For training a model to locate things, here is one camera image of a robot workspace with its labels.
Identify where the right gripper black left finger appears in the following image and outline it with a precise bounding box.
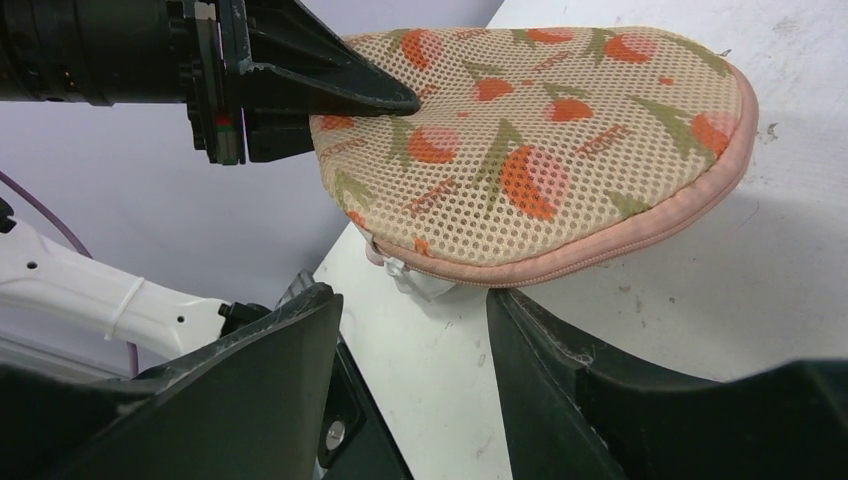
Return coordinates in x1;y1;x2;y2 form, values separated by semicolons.
0;283;415;480

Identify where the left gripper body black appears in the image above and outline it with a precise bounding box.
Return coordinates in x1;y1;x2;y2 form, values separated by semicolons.
1;1;312;165

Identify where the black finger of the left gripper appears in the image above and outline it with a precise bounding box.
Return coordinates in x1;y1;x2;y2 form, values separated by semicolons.
245;1;420;117

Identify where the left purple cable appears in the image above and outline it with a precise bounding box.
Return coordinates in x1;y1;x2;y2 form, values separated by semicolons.
0;170;140;379

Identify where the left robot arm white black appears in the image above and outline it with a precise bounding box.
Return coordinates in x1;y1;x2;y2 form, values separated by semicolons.
1;0;420;359

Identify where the floral mesh laundry bag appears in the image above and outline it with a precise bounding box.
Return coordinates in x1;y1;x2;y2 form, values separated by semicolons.
309;27;759;300

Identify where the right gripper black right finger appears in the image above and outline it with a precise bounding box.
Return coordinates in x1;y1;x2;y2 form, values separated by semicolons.
486;289;847;479

